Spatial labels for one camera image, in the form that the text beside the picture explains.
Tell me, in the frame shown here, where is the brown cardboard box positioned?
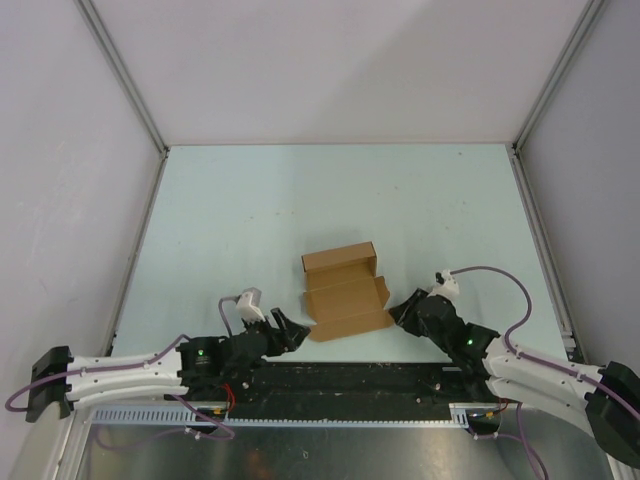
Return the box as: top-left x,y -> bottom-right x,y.
301,242 -> 393,342

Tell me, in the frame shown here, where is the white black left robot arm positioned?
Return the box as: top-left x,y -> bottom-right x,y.
5,308 -> 311,423

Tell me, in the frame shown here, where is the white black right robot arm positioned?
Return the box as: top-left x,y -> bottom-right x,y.
389,289 -> 639,469

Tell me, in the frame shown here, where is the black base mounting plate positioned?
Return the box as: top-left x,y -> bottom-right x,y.
186,361 -> 498,404

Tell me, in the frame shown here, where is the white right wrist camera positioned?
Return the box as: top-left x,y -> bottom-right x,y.
430,269 -> 460,302

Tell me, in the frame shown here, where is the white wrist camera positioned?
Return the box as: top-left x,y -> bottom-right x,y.
430,269 -> 460,302
236,287 -> 265,324

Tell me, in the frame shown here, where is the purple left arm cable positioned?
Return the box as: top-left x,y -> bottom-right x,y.
4,295 -> 246,414

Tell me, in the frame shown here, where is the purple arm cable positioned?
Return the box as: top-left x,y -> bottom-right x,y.
449,265 -> 640,421
4,295 -> 246,414

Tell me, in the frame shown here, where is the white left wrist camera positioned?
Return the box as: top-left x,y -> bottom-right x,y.
236,287 -> 265,324

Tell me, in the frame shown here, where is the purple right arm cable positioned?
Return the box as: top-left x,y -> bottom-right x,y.
449,265 -> 640,421

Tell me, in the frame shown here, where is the grey slotted cable duct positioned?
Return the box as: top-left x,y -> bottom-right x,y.
90,403 -> 469,429

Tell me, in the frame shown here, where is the left aluminium frame post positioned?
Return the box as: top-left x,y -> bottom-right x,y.
74,0 -> 168,156

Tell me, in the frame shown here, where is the aluminium frame post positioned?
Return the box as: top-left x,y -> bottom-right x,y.
512,0 -> 610,153
74,0 -> 168,156

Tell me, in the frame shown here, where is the right aluminium frame post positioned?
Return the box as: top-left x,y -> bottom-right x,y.
512,0 -> 610,153

